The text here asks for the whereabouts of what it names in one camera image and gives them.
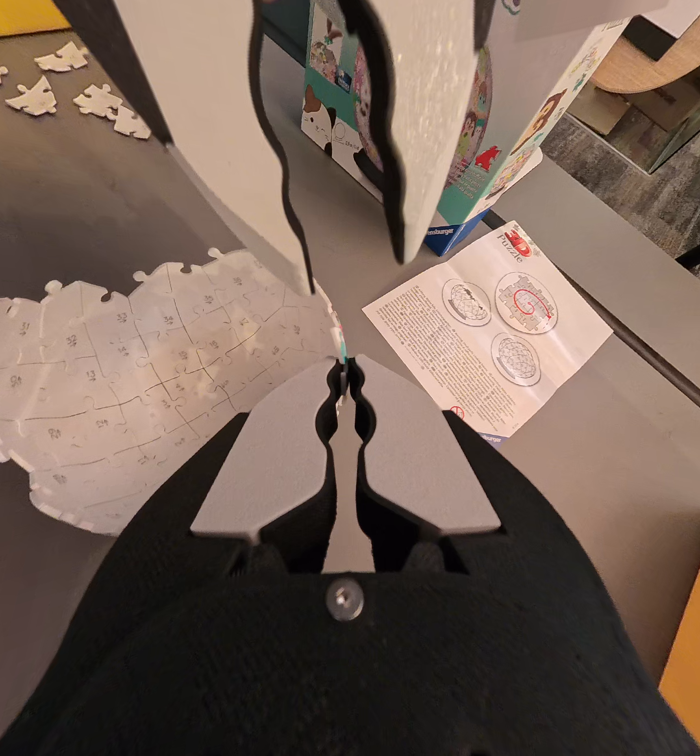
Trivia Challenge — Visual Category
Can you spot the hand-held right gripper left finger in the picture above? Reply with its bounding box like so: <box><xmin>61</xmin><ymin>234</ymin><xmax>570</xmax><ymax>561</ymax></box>
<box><xmin>189</xmin><ymin>356</ymin><xmax>346</xmax><ymax>572</ymax></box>

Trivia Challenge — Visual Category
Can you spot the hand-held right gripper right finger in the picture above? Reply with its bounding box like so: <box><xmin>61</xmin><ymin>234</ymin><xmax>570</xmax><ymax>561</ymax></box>
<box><xmin>350</xmin><ymin>354</ymin><xmax>502</xmax><ymax>572</ymax></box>

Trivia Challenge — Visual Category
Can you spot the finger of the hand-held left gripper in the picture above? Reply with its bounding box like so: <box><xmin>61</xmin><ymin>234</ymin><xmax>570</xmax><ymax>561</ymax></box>
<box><xmin>338</xmin><ymin>0</ymin><xmax>483</xmax><ymax>265</ymax></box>
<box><xmin>113</xmin><ymin>0</ymin><xmax>318</xmax><ymax>295</ymax></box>

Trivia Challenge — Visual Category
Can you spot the pile of white puzzle pieces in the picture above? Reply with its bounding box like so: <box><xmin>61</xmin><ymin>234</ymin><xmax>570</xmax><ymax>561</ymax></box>
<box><xmin>0</xmin><ymin>40</ymin><xmax>153</xmax><ymax>141</ymax></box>

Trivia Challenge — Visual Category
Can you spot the partly built puzzle ball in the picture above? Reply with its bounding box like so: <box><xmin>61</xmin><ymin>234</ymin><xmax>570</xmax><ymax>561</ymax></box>
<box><xmin>0</xmin><ymin>248</ymin><xmax>351</xmax><ymax>535</ymax></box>

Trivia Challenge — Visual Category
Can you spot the colourful puzzle box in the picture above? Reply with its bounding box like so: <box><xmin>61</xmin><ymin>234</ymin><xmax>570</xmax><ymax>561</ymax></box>
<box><xmin>300</xmin><ymin>0</ymin><xmax>631</xmax><ymax>258</ymax></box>

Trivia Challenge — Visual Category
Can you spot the yellow plastic bin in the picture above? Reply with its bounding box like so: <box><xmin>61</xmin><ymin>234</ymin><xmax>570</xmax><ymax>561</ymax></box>
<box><xmin>0</xmin><ymin>0</ymin><xmax>70</xmax><ymax>39</ymax></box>
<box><xmin>660</xmin><ymin>514</ymin><xmax>700</xmax><ymax>756</ymax></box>

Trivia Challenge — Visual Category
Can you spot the white instruction leaflet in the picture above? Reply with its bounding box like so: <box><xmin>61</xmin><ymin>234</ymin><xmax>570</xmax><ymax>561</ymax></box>
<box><xmin>362</xmin><ymin>220</ymin><xmax>615</xmax><ymax>441</ymax></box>

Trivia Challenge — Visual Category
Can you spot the cardboard box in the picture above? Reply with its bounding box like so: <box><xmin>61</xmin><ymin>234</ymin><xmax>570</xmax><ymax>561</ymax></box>
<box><xmin>569</xmin><ymin>83</ymin><xmax>631</xmax><ymax>137</ymax></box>

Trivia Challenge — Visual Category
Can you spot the rounded wooden board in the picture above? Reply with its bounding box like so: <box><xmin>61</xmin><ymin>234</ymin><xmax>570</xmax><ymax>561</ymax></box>
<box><xmin>592</xmin><ymin>0</ymin><xmax>700</xmax><ymax>95</ymax></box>

